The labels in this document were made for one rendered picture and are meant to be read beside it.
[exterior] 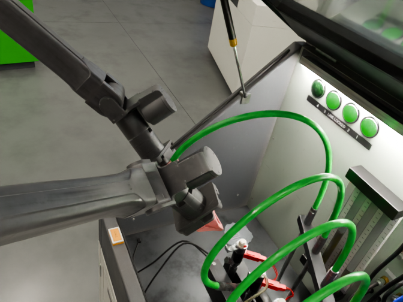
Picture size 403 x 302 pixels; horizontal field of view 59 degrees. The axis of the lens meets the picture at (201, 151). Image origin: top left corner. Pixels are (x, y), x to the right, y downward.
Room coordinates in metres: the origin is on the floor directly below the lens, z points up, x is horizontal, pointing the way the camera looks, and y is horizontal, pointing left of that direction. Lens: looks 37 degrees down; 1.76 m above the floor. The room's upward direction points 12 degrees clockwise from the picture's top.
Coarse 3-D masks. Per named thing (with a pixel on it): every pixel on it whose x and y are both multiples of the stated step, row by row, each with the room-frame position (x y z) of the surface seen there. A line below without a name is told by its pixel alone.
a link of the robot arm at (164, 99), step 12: (156, 84) 0.67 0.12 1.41; (108, 96) 0.60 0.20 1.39; (132, 96) 0.66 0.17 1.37; (144, 96) 0.63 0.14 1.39; (156, 96) 0.64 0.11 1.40; (168, 96) 0.67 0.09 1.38; (108, 108) 0.59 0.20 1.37; (120, 108) 0.60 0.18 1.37; (132, 108) 0.62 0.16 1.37; (144, 108) 0.63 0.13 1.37; (156, 108) 0.63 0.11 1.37; (168, 108) 0.63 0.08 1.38; (156, 120) 0.63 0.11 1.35
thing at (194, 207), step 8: (208, 184) 0.53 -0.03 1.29; (192, 192) 0.48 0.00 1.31; (200, 192) 0.50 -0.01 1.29; (208, 192) 0.51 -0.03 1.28; (184, 200) 0.46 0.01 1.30; (192, 200) 0.47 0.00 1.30; (200, 200) 0.48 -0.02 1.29; (208, 200) 0.49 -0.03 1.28; (216, 200) 0.48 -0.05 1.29; (176, 208) 0.46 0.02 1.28; (184, 208) 0.46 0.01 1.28; (192, 208) 0.46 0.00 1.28; (200, 208) 0.47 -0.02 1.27; (208, 208) 0.48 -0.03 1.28; (216, 208) 0.47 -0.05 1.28; (176, 216) 0.48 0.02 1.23; (184, 216) 0.47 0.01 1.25; (192, 216) 0.46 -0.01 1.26; (200, 216) 0.46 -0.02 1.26; (176, 224) 0.47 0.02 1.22; (184, 224) 0.46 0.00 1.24
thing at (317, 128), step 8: (256, 112) 0.63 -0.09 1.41; (264, 112) 0.63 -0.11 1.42; (272, 112) 0.63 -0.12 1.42; (280, 112) 0.63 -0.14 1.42; (288, 112) 0.64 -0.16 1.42; (224, 120) 0.62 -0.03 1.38; (232, 120) 0.62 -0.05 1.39; (240, 120) 0.62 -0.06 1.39; (304, 120) 0.64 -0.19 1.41; (312, 120) 0.65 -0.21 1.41; (208, 128) 0.61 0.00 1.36; (216, 128) 0.61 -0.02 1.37; (312, 128) 0.65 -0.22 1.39; (320, 128) 0.65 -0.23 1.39; (200, 136) 0.61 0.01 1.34; (320, 136) 0.65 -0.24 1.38; (184, 144) 0.60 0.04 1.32; (328, 144) 0.65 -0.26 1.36; (176, 152) 0.60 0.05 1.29; (328, 152) 0.65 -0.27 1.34; (328, 160) 0.66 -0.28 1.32; (328, 168) 0.66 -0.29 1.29; (320, 192) 0.66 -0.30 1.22; (320, 200) 0.66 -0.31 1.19; (312, 208) 0.66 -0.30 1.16
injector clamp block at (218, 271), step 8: (216, 264) 0.57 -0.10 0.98; (224, 264) 0.60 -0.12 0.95; (240, 264) 0.59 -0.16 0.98; (208, 272) 0.56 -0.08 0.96; (216, 272) 0.55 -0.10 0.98; (224, 272) 0.56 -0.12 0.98; (240, 272) 0.57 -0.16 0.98; (216, 280) 0.53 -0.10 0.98; (224, 280) 0.53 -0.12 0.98; (232, 280) 0.57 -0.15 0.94; (240, 280) 0.54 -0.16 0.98; (208, 288) 0.54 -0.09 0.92; (216, 296) 0.51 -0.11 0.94; (224, 296) 0.49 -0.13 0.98; (240, 296) 0.53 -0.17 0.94
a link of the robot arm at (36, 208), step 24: (144, 168) 0.41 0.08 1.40; (0, 192) 0.21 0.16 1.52; (24, 192) 0.22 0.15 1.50; (48, 192) 0.24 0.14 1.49; (72, 192) 0.26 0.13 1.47; (96, 192) 0.29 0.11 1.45; (120, 192) 0.32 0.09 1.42; (144, 192) 0.36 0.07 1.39; (0, 216) 0.19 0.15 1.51; (24, 216) 0.20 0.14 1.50; (48, 216) 0.22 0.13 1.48; (72, 216) 0.24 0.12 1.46; (96, 216) 0.28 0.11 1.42; (120, 216) 0.34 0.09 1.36; (0, 240) 0.18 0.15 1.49
